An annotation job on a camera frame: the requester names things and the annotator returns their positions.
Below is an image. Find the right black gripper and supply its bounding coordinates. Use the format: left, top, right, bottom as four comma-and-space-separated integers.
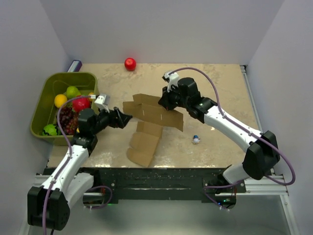
159, 83, 190, 111

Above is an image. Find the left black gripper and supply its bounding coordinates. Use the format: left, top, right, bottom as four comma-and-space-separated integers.
91, 105, 132, 135

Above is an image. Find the brown cardboard box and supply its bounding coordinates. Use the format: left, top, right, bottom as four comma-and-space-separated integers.
123, 94, 183, 167

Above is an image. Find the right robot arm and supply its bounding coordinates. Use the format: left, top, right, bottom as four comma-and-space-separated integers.
158, 73, 280, 192

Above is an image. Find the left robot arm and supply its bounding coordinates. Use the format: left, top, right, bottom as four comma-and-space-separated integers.
27, 107, 132, 231

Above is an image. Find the purple white box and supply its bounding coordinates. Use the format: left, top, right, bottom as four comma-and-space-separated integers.
67, 60, 82, 72

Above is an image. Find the small blue white toy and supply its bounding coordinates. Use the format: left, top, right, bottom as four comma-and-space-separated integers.
192, 135, 201, 144

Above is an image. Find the purple grapes bunch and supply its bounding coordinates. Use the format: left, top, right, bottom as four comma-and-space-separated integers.
59, 106, 78, 135

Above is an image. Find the red apple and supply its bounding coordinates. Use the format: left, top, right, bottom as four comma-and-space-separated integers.
124, 57, 136, 71

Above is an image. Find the yellow lemon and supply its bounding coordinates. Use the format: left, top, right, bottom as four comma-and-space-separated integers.
54, 94, 67, 108

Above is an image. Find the small watermelon toy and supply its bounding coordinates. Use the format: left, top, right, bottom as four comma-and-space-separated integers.
42, 124, 62, 136

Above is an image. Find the green plastic bin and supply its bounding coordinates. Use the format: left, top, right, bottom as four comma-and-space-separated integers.
30, 72, 99, 146

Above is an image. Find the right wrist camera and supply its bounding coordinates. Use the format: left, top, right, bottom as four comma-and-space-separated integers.
162, 70, 180, 93

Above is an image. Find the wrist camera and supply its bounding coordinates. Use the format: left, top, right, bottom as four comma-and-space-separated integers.
162, 70, 180, 93
94, 94, 110, 113

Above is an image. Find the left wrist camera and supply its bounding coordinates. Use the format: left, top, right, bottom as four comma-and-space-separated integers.
94, 94, 110, 113

